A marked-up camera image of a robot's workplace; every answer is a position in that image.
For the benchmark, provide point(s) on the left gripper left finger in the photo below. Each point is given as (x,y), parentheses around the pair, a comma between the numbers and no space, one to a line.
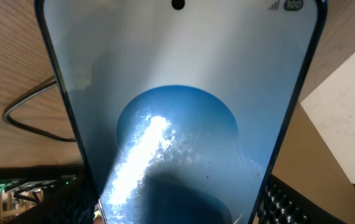
(72,204)

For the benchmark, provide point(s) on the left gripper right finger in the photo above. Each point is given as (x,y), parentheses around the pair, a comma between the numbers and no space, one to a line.
(282,204)

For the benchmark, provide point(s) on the blue Galaxy smartphone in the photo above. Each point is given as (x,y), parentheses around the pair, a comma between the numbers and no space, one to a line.
(180,108)

